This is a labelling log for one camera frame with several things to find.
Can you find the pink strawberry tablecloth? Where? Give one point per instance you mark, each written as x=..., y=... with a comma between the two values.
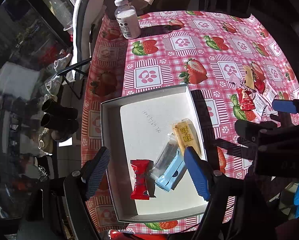
x=200, y=49

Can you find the folding chair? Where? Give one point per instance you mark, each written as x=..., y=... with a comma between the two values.
x=86, y=22

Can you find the red candy wrapper in box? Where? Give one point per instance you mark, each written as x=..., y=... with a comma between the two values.
x=144, y=187

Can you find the yellow rice cracker packet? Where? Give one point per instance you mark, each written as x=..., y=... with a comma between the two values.
x=186, y=136

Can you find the clear silver snack packet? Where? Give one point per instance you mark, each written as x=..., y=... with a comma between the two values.
x=165, y=158

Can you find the light blue snack packet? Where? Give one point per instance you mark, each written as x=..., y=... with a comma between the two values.
x=173, y=173

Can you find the white cranberry snack packet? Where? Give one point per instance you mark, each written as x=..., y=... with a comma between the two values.
x=259, y=104

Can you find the pink snack stick packet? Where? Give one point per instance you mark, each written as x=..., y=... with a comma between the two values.
x=238, y=83

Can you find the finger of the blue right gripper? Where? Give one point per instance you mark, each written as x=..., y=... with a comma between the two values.
x=285, y=106
x=250, y=130

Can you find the red foil candy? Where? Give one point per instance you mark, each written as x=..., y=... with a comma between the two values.
x=245, y=102

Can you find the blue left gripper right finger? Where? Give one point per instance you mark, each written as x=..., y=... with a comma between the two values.
x=199, y=172

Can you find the gold snack packet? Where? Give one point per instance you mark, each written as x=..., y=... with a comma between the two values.
x=249, y=78

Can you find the white cardboard box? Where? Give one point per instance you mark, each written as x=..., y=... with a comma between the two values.
x=137, y=127

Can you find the small red snack packet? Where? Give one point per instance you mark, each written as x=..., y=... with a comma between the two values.
x=259, y=84

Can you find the white plastic bottle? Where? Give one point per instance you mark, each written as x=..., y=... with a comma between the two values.
x=127, y=19

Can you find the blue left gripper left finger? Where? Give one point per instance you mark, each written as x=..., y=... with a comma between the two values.
x=95, y=171

